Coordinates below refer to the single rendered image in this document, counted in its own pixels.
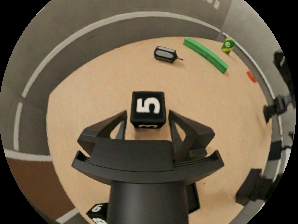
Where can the green rectangular bar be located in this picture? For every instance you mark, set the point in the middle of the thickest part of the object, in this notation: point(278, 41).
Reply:
point(207, 54)

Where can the green drink can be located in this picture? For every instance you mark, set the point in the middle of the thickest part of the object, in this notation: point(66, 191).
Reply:
point(228, 45)

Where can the orange pocket multimeter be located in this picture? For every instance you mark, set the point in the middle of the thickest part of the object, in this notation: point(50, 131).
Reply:
point(251, 78)

